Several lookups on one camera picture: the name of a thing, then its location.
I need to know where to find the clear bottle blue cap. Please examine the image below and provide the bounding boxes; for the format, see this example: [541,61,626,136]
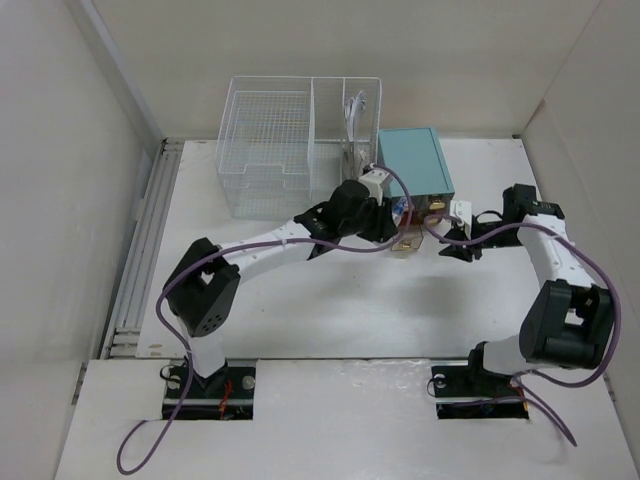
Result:
[391,197,407,226]

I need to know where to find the grey spiral setup guide booklet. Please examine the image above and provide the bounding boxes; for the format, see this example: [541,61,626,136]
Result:
[342,90,370,179]

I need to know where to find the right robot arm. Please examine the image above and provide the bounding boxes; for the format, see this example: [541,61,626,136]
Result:
[440,184,620,394]

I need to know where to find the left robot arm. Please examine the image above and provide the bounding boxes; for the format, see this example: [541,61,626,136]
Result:
[160,180,402,397]

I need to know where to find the teal orange drawer box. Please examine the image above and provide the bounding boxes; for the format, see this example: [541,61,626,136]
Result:
[377,127,455,225]

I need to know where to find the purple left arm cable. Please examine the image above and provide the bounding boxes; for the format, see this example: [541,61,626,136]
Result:
[117,163,414,476]

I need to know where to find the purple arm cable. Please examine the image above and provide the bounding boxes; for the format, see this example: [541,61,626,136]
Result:
[423,212,624,448]
[117,163,414,476]

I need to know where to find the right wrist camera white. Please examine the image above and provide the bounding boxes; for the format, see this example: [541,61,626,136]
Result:
[449,200,473,239]

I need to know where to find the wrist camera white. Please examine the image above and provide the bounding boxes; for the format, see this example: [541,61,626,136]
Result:
[358,164,394,205]
[449,200,473,239]

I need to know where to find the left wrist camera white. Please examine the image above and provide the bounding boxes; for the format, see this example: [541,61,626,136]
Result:
[358,164,394,205]

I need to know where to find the white wire desk organizer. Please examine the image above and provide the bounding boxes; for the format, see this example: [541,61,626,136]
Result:
[215,76,382,220]

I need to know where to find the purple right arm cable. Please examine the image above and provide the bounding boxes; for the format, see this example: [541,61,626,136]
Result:
[423,212,624,448]

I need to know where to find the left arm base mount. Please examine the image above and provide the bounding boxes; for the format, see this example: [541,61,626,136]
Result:
[159,359,257,421]

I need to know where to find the aluminium rail frame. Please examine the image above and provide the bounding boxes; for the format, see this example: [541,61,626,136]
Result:
[96,139,184,360]

